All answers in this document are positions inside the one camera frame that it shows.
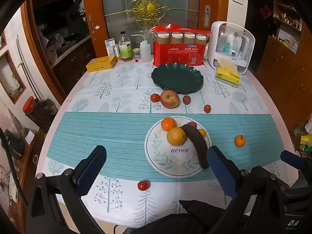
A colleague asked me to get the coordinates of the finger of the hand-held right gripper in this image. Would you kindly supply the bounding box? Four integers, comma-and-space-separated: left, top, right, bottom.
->
280, 150, 308, 170

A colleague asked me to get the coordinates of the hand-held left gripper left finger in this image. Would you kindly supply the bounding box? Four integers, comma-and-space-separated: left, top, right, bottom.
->
26, 145, 107, 234

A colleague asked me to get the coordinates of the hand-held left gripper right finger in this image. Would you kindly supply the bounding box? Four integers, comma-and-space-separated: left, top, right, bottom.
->
207, 145, 287, 234

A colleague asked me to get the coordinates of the overripe brown banana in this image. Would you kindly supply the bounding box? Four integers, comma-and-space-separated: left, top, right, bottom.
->
182, 124, 209, 170

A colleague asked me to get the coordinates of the white round floral plate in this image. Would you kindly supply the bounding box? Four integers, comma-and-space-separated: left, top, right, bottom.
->
144, 118, 212, 178

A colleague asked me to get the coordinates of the large yellow orange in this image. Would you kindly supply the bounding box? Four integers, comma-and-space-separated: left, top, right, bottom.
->
167, 127, 186, 145

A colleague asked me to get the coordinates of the red apple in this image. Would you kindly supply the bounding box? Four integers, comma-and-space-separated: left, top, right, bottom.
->
160, 90, 180, 109

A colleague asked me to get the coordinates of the dark green scalloped plate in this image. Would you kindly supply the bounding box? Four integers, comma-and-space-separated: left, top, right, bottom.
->
151, 63, 204, 94

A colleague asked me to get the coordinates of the orange tangerine with stem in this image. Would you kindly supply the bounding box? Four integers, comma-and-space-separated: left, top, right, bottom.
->
234, 134, 246, 148

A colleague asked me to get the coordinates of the wooden cabinet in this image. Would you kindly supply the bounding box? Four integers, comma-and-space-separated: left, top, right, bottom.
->
256, 0, 312, 132

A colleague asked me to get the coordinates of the red lid jar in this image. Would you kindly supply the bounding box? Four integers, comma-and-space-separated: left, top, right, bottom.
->
23, 96, 59, 129

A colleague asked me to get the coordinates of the yellow tissue pack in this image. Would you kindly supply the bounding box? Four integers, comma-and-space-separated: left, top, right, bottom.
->
214, 57, 241, 88

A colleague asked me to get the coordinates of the yellow cardboard box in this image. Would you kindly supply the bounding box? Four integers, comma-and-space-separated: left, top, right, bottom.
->
86, 55, 116, 73

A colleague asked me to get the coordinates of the small white blue carton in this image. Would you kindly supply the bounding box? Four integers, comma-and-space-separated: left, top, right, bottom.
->
105, 38, 116, 56

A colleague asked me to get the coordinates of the glass bottle green label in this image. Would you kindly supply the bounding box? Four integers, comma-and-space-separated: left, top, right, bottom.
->
119, 31, 133, 61

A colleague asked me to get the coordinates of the red paper cup package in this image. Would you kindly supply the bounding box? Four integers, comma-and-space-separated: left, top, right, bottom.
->
153, 40, 205, 67

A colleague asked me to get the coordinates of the white squeeze bottle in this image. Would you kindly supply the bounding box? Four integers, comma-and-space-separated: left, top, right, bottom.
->
130, 34, 152, 62

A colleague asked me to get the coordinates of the white storage box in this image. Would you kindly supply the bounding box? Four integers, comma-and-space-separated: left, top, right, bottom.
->
207, 21, 255, 75

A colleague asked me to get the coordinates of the wooden sliding door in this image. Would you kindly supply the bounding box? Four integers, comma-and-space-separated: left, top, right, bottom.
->
22, 0, 108, 103

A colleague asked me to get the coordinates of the gold door ornament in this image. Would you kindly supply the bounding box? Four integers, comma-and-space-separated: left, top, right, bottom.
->
105, 0, 199, 26

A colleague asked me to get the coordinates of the wooden wall frame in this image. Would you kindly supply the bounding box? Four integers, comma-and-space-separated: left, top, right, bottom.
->
0, 50, 26, 104

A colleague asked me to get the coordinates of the silver door handle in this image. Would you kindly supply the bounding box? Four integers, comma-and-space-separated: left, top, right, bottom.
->
203, 5, 210, 28

